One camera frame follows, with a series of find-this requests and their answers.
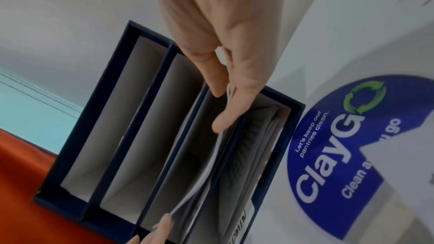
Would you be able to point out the person's right hand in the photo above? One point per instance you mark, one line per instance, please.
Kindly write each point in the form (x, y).
(230, 10)

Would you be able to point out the person's left hand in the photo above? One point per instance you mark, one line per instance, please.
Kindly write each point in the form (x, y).
(159, 233)

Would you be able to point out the white printed paper sheet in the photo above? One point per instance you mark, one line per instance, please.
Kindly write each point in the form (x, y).
(244, 157)
(195, 210)
(209, 169)

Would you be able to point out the dark blue paper tray organizer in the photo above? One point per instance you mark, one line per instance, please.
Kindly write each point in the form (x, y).
(54, 178)

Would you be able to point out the red curtain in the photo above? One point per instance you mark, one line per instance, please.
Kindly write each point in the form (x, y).
(27, 210)

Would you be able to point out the window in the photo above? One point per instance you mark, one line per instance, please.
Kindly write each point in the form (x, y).
(27, 109)

